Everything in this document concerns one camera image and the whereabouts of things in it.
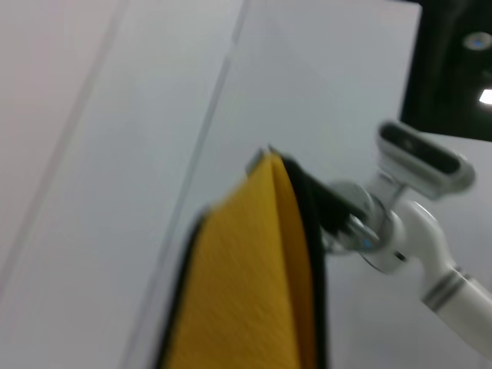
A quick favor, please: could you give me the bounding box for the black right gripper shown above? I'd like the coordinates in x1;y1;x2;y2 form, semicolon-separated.
244;144;364;239

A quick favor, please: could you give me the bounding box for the green and yellow towel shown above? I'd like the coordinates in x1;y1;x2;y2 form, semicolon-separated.
153;148;332;369

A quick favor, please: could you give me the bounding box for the clear right camera bracket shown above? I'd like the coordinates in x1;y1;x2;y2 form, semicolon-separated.
367;168;416;211

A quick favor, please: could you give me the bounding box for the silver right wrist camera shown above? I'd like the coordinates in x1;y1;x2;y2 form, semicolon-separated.
374;120;477;201

